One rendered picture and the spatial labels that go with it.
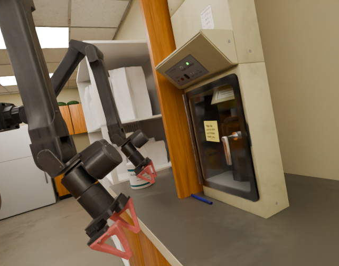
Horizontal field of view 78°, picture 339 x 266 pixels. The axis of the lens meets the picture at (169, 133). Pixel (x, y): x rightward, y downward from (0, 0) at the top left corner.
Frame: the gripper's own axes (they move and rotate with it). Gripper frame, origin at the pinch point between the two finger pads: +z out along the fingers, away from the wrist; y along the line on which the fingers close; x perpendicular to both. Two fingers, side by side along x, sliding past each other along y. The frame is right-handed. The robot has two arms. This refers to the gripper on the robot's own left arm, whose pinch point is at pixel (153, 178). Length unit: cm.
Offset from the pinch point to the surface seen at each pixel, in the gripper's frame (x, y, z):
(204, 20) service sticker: -53, -22, -32
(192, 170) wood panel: -15.5, 0.8, 9.0
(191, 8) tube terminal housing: -55, -17, -40
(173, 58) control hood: -38, -21, -30
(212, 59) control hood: -44, -30, -20
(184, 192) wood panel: -6.6, -2.0, 13.6
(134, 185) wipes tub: 17.2, 24.3, -0.2
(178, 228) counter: -2.3, -28.0, 13.6
